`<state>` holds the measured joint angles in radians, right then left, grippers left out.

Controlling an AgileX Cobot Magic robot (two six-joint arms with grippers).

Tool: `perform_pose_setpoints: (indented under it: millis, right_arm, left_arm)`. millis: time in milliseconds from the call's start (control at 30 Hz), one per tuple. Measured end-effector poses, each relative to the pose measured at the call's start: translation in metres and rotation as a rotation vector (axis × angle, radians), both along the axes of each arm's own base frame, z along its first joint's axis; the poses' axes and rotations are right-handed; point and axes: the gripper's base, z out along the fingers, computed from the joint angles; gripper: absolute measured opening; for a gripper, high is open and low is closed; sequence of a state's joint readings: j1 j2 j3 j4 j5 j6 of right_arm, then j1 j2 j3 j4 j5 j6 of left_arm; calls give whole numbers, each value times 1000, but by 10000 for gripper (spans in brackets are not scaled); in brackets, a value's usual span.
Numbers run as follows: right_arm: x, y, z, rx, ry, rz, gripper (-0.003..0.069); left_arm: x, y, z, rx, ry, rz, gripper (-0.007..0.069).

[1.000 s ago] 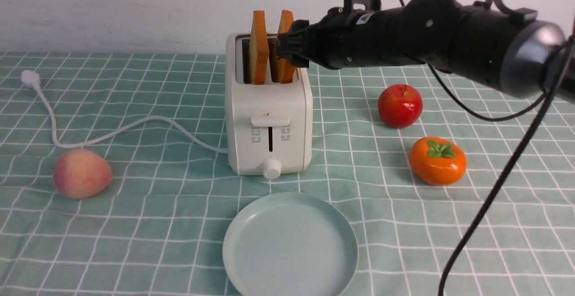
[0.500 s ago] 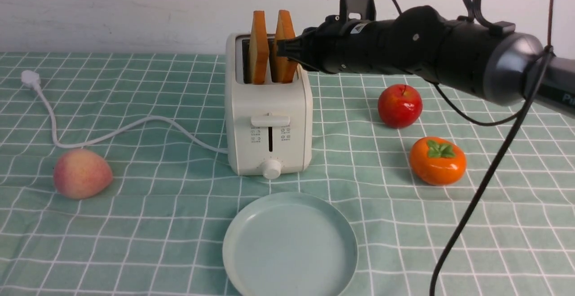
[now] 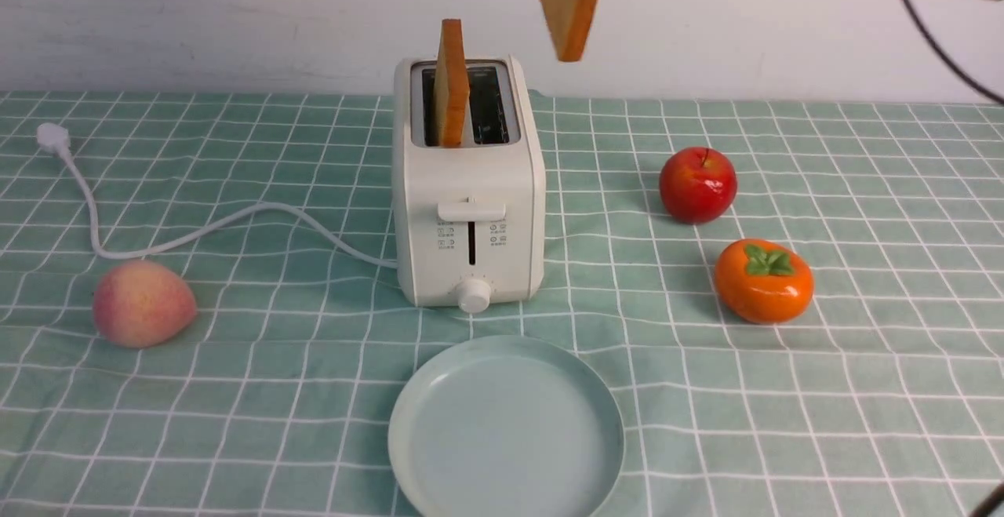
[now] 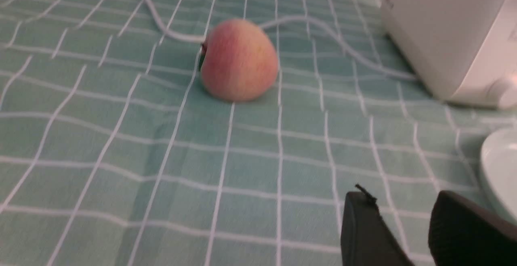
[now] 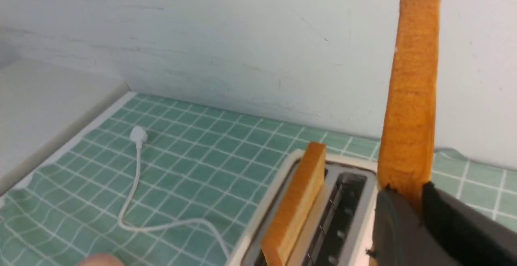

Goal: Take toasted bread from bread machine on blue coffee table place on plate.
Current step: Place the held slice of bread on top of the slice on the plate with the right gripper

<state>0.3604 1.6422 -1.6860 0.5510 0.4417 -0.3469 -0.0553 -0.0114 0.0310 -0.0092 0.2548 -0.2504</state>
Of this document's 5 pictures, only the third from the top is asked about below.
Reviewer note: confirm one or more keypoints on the green checkered tablecloth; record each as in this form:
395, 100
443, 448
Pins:
884, 398

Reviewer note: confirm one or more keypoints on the white two-slot toaster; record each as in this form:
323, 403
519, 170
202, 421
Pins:
469, 220

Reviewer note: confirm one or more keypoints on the orange persimmon with green leaf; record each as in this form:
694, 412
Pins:
762, 282

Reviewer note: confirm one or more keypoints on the red apple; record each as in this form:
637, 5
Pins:
697, 185

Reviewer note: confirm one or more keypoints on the light blue round plate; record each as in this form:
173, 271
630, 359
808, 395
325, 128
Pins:
506, 426

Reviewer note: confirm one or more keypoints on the pink yellow peach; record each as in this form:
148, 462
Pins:
140, 304

